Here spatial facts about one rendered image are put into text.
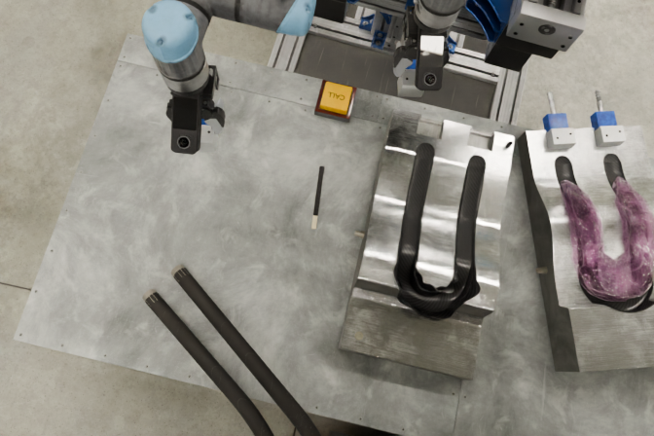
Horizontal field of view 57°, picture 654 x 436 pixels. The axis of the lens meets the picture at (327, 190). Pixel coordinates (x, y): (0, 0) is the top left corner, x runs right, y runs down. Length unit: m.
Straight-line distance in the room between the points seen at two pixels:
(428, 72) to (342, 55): 1.02
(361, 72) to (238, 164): 0.86
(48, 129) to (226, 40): 0.72
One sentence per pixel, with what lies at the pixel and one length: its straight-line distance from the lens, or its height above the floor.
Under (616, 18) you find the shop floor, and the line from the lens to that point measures 2.74.
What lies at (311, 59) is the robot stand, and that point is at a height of 0.21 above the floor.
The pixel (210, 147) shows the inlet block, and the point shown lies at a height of 0.93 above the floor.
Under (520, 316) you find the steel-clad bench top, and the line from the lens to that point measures 1.33.
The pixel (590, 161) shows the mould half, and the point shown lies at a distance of 1.41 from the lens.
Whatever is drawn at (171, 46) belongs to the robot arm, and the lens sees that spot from 0.88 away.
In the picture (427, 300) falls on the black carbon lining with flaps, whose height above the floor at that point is 0.87.
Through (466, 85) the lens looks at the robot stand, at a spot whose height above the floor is 0.21.
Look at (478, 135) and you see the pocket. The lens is 1.33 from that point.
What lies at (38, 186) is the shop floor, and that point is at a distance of 2.31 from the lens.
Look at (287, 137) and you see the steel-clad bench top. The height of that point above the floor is 0.80.
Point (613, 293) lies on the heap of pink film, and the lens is 1.32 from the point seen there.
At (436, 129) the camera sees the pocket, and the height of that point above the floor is 0.86.
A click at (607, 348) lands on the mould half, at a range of 1.28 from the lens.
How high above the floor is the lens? 2.05
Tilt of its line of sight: 74 degrees down
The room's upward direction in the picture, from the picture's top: 11 degrees clockwise
